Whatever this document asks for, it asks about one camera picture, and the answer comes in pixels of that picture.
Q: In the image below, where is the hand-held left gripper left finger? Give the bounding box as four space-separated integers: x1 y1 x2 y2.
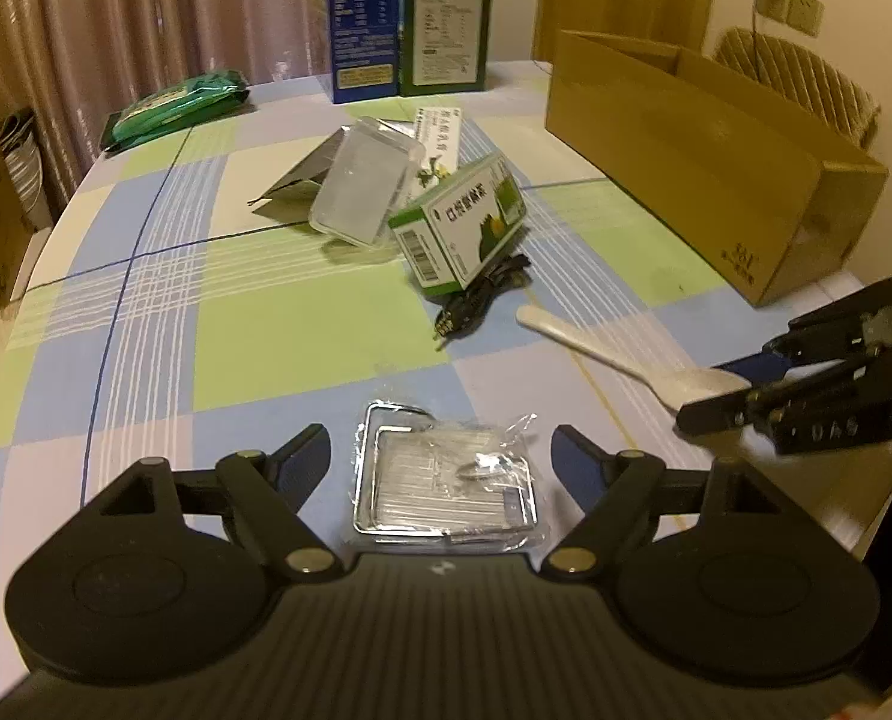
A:
99 424 346 583

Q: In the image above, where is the bagged metal wire rack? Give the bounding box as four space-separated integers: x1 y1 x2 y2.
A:
350 397 552 557

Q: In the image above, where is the white ointment box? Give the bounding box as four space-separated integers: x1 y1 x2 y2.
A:
414 106 462 192

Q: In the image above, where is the silver foil pouch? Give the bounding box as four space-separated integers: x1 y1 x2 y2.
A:
249 120 417 223

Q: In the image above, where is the plaid cloth desktop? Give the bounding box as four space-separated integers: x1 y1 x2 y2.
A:
0 56 892 616

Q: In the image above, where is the black cable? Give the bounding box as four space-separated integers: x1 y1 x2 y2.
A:
432 251 533 350

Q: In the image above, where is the white plastic spoon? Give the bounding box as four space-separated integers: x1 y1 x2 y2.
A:
516 304 752 413

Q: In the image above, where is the green medicine box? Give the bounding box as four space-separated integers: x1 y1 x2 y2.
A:
387 152 527 292

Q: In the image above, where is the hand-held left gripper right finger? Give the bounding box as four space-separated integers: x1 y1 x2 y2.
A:
540 424 785 583

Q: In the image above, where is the white ribbed bucket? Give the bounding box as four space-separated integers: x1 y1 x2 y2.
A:
0 116 49 230

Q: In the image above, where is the green wipes packet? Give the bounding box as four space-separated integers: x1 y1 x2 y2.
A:
101 69 250 152

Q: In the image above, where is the long cardboard box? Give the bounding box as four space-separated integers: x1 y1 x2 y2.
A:
543 28 890 308

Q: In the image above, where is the tall blue carton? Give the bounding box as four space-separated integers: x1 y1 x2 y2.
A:
330 0 404 104

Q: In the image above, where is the tall green carton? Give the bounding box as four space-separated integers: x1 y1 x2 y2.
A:
399 0 494 97

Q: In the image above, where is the clear plastic container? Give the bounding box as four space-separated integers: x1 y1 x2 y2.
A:
309 116 426 248

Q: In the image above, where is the empty wall outlet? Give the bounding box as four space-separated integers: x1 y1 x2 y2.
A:
787 0 826 37

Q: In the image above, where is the shiny beige curtain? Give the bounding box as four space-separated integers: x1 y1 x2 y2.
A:
0 0 334 188

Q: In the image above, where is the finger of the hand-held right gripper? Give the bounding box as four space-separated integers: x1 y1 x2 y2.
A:
731 276 892 387
675 349 890 437

